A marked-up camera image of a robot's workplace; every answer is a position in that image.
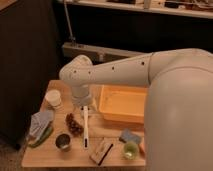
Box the white paper cup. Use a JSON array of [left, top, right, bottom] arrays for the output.
[[45, 89, 62, 109]]

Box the wooden block with dark edge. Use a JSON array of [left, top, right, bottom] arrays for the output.
[[90, 139, 113, 166]]

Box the blue sponge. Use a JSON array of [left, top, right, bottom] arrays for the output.
[[119, 129, 142, 144]]

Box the green plastic vegetable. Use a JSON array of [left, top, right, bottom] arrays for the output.
[[28, 126, 53, 148]]

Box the brown pine cone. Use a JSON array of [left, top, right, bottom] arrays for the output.
[[66, 113, 84, 136]]

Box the wooden table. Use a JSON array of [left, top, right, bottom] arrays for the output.
[[22, 80, 145, 168]]

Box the green glass cup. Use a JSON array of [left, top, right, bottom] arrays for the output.
[[123, 141, 139, 160]]

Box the yellow plastic bin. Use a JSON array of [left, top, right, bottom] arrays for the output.
[[98, 85, 147, 124]]

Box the white dish brush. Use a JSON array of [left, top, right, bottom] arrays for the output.
[[83, 106, 89, 149]]

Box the grey folded cloth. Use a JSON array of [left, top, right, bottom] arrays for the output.
[[29, 110, 54, 140]]

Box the metal cup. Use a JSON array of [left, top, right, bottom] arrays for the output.
[[55, 134, 71, 151]]

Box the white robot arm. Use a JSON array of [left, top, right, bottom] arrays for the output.
[[59, 49, 213, 171]]

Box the metal pole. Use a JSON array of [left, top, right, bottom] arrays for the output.
[[63, 0, 76, 45]]

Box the metal shelf rail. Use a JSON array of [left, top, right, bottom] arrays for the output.
[[62, 42, 142, 62]]

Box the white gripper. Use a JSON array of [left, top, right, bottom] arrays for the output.
[[71, 85, 92, 107]]

